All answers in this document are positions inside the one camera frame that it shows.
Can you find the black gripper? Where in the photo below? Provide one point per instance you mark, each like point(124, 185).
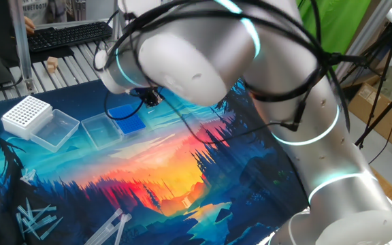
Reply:
point(153, 97)

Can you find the clear small pipette tip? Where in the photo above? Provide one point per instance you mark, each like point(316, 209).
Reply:
point(151, 111)

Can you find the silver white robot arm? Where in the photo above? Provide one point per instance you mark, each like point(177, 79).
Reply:
point(284, 119)

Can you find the blue tip box clear lid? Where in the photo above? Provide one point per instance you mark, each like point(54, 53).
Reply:
point(131, 124)

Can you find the white tip box clear lid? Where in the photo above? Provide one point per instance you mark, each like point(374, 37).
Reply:
point(26, 114)

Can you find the clear large pipette tip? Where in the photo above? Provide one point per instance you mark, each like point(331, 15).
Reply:
point(112, 230)
point(104, 227)
point(121, 230)

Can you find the clear small tips cluster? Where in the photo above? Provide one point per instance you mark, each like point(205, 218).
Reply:
point(28, 176)

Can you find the pale blue medium pipette tip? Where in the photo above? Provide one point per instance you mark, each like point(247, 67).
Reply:
point(43, 221)
point(31, 228)
point(46, 208)
point(39, 212)
point(22, 211)
point(28, 207)
point(51, 228)
point(19, 225)

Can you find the person hand at keyboard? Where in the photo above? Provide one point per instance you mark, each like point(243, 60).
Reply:
point(30, 26)

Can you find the printed sunset forest cloth mat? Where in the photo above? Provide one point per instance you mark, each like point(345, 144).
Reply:
point(168, 163)

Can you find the black computer keyboard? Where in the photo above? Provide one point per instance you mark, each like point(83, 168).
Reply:
point(66, 35)

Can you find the small wooden block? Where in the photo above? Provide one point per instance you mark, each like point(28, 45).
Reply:
point(52, 64)

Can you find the black desk pad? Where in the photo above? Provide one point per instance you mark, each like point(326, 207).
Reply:
point(51, 54)

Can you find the person white printed shirt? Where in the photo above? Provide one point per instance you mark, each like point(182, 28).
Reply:
point(34, 8)

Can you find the green cloth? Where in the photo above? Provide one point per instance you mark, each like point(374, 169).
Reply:
point(339, 20)

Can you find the black tripod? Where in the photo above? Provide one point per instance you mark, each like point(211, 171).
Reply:
point(386, 110)

